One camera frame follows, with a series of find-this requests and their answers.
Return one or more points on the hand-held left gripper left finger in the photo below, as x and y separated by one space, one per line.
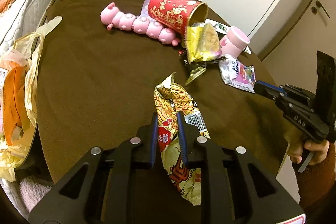
155 140

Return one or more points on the red paper cup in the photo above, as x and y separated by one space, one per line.
170 12

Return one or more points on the white green wrapper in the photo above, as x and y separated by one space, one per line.
216 26

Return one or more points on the person's right hand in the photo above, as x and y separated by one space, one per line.
315 146

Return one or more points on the small black red wrapper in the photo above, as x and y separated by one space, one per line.
183 56

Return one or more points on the pink and silver pouch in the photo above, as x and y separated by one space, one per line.
236 71

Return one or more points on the pink plastic cup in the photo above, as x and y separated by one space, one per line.
235 41

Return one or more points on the person's right forearm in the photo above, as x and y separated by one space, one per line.
317 182

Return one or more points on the yellow snack packet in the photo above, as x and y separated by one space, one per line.
202 43

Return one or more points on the pale purple packet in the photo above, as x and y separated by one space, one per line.
145 10

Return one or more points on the yellow plastic bag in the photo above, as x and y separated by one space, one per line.
31 77

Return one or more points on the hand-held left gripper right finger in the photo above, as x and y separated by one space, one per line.
181 134

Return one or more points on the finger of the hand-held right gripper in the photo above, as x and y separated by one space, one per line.
265 88

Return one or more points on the small olive wrapper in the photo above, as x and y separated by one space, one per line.
195 73

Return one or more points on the white quilted mattress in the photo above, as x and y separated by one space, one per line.
29 3

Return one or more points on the pink caterpillar toy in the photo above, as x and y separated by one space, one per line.
126 20

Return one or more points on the gold red noodle wrapper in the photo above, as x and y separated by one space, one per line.
170 100

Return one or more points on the pink fuzzy towel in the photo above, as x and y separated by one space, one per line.
34 195

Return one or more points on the orange package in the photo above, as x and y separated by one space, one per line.
13 92

